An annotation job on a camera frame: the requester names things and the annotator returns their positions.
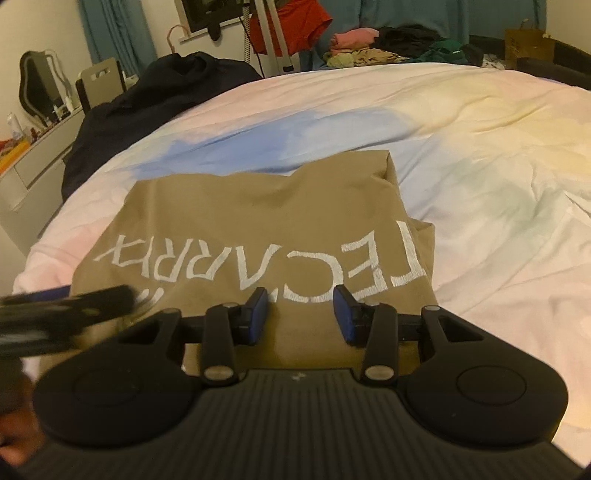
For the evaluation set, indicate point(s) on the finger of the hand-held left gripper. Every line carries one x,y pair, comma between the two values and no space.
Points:
32,341
83,304

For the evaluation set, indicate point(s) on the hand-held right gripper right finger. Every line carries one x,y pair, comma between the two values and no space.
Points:
344,314

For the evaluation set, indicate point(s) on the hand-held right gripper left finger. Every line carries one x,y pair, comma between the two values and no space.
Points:
258,316

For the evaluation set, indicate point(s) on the tan printed t-shirt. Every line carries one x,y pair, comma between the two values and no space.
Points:
258,217

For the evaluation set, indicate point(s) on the yellow beige clothes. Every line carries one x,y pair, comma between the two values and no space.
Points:
364,57

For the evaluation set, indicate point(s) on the black clothes pile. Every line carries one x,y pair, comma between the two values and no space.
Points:
406,39

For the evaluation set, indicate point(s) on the pink clothes hanger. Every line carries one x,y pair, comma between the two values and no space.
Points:
173,34

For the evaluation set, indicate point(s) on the white dresser with clutter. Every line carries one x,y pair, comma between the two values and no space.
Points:
37,157

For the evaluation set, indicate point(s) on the orange box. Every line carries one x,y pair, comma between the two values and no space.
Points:
14,157

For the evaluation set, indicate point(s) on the clear bottle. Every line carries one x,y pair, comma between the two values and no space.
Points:
14,128

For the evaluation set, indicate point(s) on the pastel bed sheet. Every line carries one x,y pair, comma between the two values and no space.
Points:
485,184

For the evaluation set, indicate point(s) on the dark navy garment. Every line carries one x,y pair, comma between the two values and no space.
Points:
152,101

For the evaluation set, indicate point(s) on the ornate table mirror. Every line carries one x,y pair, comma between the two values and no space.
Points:
41,83

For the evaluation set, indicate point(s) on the grey chair back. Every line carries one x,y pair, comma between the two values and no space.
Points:
99,78

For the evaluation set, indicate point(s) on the narrow blue curtain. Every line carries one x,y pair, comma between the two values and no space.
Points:
115,32

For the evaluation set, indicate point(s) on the pink folded clothing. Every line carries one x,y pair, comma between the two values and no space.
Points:
353,39

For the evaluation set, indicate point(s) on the green garment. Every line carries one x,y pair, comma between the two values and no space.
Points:
443,50

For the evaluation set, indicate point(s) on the red garment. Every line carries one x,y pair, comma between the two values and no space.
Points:
295,23

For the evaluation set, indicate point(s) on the wide blue curtain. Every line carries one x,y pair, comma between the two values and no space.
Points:
392,14

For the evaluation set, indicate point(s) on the dark window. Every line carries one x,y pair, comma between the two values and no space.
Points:
203,14

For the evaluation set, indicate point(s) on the gold paper bag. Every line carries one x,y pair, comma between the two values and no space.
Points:
526,46

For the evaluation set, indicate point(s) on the black sofa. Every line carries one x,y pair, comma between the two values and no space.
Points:
572,64

